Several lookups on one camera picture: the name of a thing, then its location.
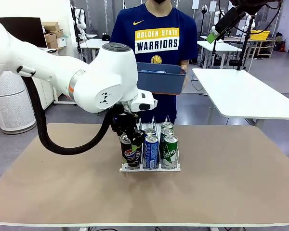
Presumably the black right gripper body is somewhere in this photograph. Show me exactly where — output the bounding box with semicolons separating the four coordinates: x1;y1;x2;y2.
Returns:
216;0;263;32

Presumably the right arm black cable sleeve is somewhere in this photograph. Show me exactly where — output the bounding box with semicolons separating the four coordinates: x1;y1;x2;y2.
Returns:
236;0;284;32

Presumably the left arm black cable sleeve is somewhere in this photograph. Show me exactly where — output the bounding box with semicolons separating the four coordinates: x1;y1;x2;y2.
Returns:
16;66;126;156

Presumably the black computer monitor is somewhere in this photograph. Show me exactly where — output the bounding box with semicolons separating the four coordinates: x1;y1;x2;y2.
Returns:
0;17;48;48

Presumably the person's left hand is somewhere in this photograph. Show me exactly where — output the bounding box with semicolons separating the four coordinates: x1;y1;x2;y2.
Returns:
179;64;190;84

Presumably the yellow plastic crate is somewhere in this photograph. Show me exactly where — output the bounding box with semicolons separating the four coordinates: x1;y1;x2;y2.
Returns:
250;30;271;40

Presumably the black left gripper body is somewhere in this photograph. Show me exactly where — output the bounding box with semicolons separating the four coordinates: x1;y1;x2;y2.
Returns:
110;103;139;135

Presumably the black tripod pole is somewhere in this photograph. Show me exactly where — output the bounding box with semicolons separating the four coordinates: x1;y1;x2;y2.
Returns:
210;38;219;68
236;14;256;71

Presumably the arm black cable sleeve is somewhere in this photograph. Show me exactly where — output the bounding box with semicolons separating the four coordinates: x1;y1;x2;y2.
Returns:
16;66;126;156
236;0;284;32

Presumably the clear acrylic can dispenser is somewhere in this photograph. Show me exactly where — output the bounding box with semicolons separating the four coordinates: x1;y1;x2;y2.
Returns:
119;115;182;172

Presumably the small white side table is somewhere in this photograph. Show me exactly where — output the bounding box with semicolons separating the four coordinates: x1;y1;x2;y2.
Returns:
53;91;78;106

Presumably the wooden low shelf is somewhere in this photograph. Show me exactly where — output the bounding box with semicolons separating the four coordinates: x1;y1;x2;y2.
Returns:
245;38;276;58

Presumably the person in blue T-shirt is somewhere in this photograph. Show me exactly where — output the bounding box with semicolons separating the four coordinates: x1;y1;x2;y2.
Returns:
109;0;198;125

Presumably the large white side table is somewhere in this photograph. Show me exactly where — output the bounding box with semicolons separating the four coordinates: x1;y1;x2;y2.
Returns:
192;68;289;128

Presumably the white cylindrical air purifier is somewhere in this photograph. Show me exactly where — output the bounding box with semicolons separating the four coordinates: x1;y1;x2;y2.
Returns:
0;71;37;135

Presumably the black stand with round head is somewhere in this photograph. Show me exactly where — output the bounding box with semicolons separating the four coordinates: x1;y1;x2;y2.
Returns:
199;4;208;37

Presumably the black Pepsi can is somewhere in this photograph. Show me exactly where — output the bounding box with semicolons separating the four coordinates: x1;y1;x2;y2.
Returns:
119;133;143;168

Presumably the white background table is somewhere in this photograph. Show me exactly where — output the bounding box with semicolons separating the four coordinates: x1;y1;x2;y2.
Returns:
197;39;244;68
79;38;113;63

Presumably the blue plastic bin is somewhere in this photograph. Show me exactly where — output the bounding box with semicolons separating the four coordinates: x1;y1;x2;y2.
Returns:
136;62;187;96

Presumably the green white cider can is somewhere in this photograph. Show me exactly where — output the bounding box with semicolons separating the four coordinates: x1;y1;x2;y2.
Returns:
161;134;178;169

